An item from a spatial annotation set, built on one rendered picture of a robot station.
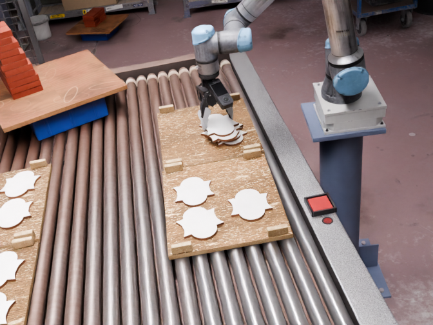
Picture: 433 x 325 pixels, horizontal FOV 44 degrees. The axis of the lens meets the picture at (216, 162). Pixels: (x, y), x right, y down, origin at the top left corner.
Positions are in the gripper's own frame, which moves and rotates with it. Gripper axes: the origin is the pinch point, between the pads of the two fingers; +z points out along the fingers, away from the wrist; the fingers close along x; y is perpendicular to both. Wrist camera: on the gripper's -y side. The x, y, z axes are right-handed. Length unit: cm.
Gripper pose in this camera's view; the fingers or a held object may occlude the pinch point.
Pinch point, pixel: (218, 124)
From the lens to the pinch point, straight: 190.1
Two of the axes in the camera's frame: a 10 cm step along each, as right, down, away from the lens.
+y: -4.5, -4.6, 7.6
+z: 1.3, 8.1, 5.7
